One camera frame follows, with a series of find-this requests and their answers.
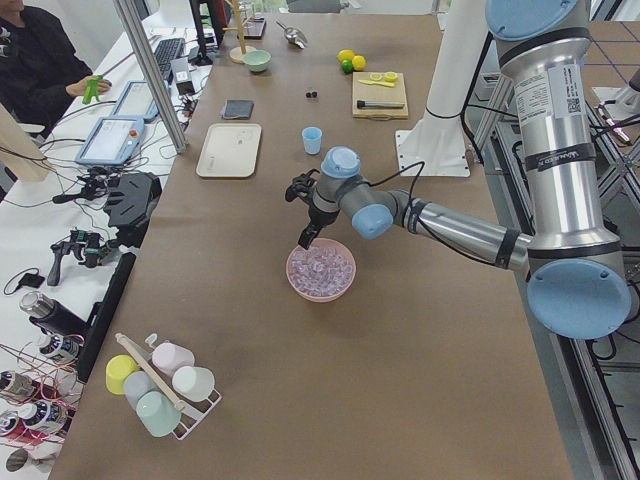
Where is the pink cup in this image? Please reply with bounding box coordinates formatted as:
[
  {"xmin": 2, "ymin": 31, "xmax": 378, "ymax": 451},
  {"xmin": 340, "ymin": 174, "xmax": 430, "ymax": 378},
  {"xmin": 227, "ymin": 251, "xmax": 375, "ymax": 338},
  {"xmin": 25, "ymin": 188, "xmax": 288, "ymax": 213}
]
[{"xmin": 151, "ymin": 342, "xmax": 195, "ymax": 377}]

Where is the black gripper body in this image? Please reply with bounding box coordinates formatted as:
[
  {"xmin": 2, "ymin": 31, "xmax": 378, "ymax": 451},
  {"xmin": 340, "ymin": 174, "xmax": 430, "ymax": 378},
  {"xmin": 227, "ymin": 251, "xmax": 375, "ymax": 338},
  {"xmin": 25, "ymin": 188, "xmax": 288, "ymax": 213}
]
[{"xmin": 285, "ymin": 169, "xmax": 336, "ymax": 235}]

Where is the wooden cutting board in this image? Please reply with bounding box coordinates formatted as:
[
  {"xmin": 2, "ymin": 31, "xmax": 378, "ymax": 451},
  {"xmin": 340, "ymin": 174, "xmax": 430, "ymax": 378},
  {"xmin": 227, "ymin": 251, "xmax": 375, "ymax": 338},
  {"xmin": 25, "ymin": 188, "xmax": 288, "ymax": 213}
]
[{"xmin": 352, "ymin": 72, "xmax": 409, "ymax": 119}]

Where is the folded grey cloth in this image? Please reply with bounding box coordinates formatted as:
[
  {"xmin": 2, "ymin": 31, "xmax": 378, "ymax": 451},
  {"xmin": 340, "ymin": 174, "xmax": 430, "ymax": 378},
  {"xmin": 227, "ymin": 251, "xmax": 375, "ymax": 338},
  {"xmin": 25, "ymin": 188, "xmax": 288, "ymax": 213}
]
[{"xmin": 221, "ymin": 99, "xmax": 254, "ymax": 120}]

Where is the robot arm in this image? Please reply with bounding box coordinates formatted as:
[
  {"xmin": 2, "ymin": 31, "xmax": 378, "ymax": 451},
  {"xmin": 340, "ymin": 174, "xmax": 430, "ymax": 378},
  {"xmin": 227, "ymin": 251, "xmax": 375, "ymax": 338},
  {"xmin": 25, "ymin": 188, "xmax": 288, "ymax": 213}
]
[{"xmin": 285, "ymin": 1, "xmax": 632, "ymax": 339}]

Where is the grey cup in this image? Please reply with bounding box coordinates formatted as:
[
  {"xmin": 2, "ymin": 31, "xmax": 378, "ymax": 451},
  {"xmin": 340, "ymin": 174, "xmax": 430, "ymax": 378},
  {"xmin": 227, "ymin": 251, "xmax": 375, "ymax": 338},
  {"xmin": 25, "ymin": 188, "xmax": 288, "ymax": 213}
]
[{"xmin": 123, "ymin": 370, "xmax": 158, "ymax": 409}]

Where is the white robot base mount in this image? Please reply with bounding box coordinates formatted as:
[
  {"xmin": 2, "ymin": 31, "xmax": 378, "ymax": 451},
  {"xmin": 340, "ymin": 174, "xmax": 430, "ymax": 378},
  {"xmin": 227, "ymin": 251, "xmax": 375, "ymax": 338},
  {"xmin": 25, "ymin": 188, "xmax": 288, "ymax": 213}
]
[{"xmin": 396, "ymin": 0, "xmax": 488, "ymax": 177}]

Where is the pink bowl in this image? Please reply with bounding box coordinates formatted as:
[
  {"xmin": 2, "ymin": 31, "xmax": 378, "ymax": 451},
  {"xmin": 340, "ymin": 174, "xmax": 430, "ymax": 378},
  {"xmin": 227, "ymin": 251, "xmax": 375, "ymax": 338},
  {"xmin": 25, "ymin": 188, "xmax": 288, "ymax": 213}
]
[{"xmin": 285, "ymin": 238, "xmax": 358, "ymax": 305}]

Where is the pile of ice cubes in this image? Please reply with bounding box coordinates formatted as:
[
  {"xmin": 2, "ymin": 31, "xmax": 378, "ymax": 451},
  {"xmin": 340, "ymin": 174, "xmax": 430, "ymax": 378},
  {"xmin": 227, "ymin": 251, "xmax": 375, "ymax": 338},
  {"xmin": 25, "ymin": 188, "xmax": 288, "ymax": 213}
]
[{"xmin": 290, "ymin": 241, "xmax": 354, "ymax": 296}]

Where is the yellow lemon near lime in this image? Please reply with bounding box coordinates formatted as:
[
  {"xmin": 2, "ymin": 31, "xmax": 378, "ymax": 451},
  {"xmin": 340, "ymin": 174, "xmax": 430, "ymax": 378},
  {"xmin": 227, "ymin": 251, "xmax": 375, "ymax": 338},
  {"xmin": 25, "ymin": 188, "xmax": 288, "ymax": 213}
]
[{"xmin": 351, "ymin": 55, "xmax": 367, "ymax": 71}]

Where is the cream rabbit tray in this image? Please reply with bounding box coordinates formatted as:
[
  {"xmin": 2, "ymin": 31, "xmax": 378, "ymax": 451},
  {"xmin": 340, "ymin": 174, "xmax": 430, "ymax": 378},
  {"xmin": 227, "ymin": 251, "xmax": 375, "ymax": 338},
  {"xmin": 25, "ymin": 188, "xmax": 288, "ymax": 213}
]
[{"xmin": 196, "ymin": 123, "xmax": 262, "ymax": 179}]

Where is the steel muddler black tip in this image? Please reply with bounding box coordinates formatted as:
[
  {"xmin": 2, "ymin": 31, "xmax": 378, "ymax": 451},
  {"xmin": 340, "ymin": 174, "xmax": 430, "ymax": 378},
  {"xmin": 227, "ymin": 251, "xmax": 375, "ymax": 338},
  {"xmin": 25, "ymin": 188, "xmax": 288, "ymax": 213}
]
[{"xmin": 356, "ymin": 100, "xmax": 405, "ymax": 109}]

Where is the light blue plastic cup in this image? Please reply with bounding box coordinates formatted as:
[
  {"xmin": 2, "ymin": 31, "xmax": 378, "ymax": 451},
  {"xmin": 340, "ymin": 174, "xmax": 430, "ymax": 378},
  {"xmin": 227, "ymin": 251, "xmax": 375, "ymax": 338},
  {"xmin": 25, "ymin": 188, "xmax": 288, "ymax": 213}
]
[{"xmin": 301, "ymin": 126, "xmax": 323, "ymax": 155}]

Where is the black keyboard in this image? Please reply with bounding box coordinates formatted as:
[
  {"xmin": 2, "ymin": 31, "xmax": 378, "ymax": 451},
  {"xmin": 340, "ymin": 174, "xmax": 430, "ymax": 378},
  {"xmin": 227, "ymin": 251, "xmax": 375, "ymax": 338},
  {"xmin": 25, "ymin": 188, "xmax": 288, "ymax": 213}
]
[{"xmin": 154, "ymin": 38, "xmax": 186, "ymax": 83}]

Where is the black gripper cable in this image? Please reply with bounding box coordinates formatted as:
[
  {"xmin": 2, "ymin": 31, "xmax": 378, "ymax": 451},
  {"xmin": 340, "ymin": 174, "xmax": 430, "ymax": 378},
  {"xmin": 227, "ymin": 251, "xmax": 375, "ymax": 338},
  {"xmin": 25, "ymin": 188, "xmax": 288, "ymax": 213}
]
[{"xmin": 367, "ymin": 162, "xmax": 426, "ymax": 201}]

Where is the mint green cup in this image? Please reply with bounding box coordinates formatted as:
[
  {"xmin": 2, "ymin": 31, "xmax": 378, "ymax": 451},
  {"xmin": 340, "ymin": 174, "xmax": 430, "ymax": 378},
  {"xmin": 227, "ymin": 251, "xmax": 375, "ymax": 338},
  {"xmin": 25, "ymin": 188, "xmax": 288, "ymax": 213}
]
[{"xmin": 136, "ymin": 391, "xmax": 181, "ymax": 437}]

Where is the black water bottle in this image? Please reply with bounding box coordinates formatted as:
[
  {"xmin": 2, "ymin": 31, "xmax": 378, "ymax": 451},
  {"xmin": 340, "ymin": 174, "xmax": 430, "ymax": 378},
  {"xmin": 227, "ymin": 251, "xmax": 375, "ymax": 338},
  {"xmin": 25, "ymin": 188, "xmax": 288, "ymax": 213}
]
[{"xmin": 19, "ymin": 291, "xmax": 88, "ymax": 336}]

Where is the mint green bowl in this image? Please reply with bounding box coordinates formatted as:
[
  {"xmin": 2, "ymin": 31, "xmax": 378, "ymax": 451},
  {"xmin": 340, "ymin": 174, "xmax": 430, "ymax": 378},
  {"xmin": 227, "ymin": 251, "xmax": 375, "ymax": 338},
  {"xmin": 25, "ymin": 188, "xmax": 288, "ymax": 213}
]
[{"xmin": 243, "ymin": 49, "xmax": 272, "ymax": 73}]

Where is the yellow plastic knife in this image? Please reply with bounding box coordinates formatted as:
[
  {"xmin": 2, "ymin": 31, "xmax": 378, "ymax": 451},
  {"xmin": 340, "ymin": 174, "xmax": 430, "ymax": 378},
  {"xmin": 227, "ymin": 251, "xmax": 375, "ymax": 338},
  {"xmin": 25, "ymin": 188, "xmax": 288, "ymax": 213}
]
[{"xmin": 357, "ymin": 79, "xmax": 396, "ymax": 88}]

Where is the wooden cup tree stand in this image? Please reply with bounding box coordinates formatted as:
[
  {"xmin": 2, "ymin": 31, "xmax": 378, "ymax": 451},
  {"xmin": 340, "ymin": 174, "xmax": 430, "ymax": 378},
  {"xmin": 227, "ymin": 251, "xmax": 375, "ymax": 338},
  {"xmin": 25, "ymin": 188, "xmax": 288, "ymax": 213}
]
[{"xmin": 224, "ymin": 0, "xmax": 256, "ymax": 64}]

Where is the blue teach pendant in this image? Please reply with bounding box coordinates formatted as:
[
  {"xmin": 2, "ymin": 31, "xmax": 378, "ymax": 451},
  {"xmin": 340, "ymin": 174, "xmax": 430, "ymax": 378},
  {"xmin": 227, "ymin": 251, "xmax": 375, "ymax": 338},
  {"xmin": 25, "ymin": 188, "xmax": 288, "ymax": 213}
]
[
  {"xmin": 111, "ymin": 81, "xmax": 159, "ymax": 122},
  {"xmin": 75, "ymin": 116, "xmax": 145, "ymax": 166}
]

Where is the white wire cup rack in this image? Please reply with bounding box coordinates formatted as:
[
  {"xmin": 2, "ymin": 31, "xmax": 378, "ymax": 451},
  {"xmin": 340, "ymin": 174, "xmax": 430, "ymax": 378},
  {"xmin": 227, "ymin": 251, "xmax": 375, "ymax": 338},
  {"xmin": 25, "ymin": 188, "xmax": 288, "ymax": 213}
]
[{"xmin": 115, "ymin": 333, "xmax": 222, "ymax": 441}]

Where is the green lime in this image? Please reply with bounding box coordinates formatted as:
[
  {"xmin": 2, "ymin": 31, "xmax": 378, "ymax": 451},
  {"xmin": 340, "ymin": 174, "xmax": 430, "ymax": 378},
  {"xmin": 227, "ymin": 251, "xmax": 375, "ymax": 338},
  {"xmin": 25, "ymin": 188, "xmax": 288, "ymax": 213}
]
[{"xmin": 341, "ymin": 59, "xmax": 354, "ymax": 75}]

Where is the silver metal ice scoop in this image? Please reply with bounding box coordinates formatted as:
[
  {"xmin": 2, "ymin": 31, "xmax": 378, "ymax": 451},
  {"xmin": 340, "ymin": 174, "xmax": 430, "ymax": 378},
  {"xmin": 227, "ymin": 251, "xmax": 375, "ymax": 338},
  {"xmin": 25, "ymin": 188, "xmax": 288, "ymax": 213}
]
[{"xmin": 275, "ymin": 20, "xmax": 308, "ymax": 49}]

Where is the white cup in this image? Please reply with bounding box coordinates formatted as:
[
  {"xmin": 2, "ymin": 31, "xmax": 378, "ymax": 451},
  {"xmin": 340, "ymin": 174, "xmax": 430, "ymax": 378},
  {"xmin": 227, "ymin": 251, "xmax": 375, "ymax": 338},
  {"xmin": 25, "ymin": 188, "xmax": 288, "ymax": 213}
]
[{"xmin": 172, "ymin": 366, "xmax": 215, "ymax": 402}]

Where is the yellow cup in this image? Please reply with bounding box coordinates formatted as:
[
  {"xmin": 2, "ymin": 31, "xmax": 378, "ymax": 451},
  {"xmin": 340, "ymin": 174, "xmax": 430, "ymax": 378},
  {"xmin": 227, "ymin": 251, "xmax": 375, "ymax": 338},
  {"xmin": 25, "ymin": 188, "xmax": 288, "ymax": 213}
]
[{"xmin": 105, "ymin": 354, "xmax": 140, "ymax": 395}]

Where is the aluminium frame post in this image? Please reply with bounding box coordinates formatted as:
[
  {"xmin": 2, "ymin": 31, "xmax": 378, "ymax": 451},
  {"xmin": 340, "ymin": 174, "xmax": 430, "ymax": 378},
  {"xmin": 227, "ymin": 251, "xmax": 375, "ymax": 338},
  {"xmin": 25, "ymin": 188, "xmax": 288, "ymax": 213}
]
[{"xmin": 113, "ymin": 0, "xmax": 187, "ymax": 154}]

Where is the person in black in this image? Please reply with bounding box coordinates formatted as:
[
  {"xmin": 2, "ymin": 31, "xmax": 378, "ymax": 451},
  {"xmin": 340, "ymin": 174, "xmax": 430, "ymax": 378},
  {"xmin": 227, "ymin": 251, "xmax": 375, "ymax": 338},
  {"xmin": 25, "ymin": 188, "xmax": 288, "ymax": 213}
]
[{"xmin": 1, "ymin": 1, "xmax": 98, "ymax": 136}]

